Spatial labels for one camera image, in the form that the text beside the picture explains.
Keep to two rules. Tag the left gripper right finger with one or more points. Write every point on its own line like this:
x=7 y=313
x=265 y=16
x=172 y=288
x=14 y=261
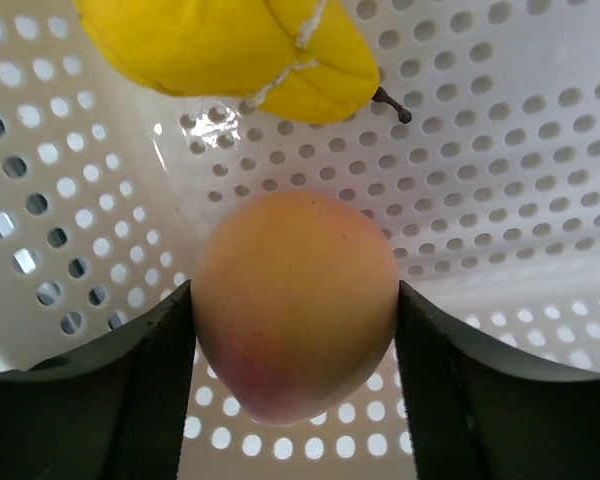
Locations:
x=478 y=408

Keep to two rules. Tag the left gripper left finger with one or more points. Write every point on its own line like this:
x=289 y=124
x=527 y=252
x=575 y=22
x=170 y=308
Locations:
x=113 y=408

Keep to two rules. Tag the pink orange toy peach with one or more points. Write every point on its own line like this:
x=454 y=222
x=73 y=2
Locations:
x=295 y=302

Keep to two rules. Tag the yellow toy pear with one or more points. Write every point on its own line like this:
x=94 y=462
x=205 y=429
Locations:
x=304 y=61

